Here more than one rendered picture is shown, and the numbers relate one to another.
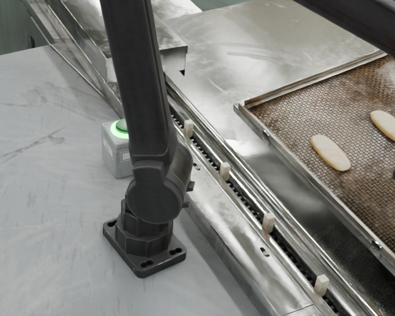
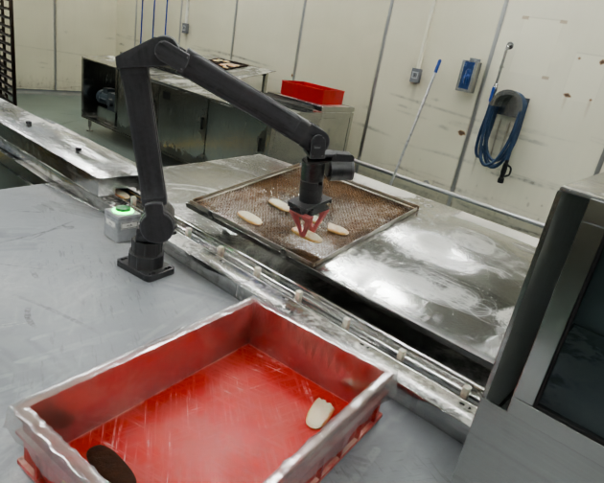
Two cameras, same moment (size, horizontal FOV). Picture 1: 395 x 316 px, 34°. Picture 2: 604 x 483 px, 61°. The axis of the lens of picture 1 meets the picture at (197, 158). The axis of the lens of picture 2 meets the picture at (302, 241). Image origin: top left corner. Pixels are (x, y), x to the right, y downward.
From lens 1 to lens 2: 50 cm
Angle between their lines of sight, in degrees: 24
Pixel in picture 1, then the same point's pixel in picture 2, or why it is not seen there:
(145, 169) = (152, 205)
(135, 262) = (144, 273)
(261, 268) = (222, 266)
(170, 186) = (167, 216)
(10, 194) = (45, 251)
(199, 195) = (175, 241)
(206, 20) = not seen: hidden behind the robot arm
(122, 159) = (122, 228)
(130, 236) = (140, 257)
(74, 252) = (101, 274)
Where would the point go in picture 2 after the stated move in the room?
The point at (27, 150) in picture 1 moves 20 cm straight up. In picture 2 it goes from (49, 232) to (48, 159)
